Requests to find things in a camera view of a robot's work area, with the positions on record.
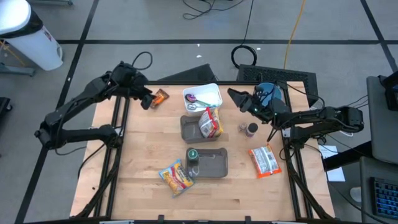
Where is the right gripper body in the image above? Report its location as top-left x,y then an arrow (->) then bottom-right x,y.
247,88 -> 280,123

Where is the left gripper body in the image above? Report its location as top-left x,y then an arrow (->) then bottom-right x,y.
130,79 -> 153,97

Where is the brown orange snack packet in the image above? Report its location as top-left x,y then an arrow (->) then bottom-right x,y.
150,88 -> 170,109

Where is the iridescent rainbow metal spoon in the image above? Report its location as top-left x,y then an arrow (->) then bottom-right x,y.
185,93 -> 212,106

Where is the silver spoon blue patterned handle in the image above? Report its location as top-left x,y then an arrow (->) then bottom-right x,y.
186,102 -> 212,111

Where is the green lid glass jar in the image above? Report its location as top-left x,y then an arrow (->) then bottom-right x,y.
186,147 -> 200,164

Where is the yellow blue ramen packet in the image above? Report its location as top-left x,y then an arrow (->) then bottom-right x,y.
158,158 -> 196,199

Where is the blue bowl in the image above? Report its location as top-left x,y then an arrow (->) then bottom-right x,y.
256,82 -> 283,108

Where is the black lid purple label bottle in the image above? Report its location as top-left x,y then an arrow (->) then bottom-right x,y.
244,122 -> 259,139

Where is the white plastic bin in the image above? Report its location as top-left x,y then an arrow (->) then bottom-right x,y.
182,83 -> 223,118

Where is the black perforated case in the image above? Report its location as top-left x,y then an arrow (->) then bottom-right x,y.
236,63 -> 320,106

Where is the black plain case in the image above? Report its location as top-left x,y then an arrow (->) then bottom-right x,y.
157,63 -> 218,83

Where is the grey plastic bin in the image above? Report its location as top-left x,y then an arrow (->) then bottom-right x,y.
185,147 -> 229,179
180,114 -> 229,144

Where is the orange white ramen packet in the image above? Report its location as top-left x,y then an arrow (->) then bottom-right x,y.
248,143 -> 283,180

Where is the white paper sheet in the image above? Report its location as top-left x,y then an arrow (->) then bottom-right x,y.
318,144 -> 346,183

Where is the white trash can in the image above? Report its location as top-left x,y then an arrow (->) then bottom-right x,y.
0,0 -> 64,72

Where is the grey desk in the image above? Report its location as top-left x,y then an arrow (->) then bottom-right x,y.
366,75 -> 398,165
359,155 -> 398,224

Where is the grey stand foot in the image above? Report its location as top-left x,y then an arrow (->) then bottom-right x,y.
0,62 -> 35,77

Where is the grey computer mouse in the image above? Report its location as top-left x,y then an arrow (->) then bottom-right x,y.
349,186 -> 363,203

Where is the black desk device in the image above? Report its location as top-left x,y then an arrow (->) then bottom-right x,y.
377,70 -> 398,112

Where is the black floor device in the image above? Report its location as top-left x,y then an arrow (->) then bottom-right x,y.
0,96 -> 13,114

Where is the keyboard with blue keys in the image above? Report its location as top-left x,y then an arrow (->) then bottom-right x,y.
369,176 -> 398,220

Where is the black right wrist loop cable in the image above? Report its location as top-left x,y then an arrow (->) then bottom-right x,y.
267,124 -> 279,144

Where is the black wrist loop cable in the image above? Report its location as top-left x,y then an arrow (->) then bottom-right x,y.
132,51 -> 153,71
267,124 -> 279,144

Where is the black left wrist loop cable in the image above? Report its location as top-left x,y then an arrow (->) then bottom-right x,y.
132,51 -> 153,71

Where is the black coiled cable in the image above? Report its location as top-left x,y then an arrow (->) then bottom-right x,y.
230,0 -> 258,70

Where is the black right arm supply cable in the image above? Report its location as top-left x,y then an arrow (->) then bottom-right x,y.
275,80 -> 326,110

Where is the yellow hanging cable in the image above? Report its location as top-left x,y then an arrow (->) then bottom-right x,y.
283,0 -> 308,70

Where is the thin yellow cable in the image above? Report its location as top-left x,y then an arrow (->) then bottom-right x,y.
0,39 -> 27,67

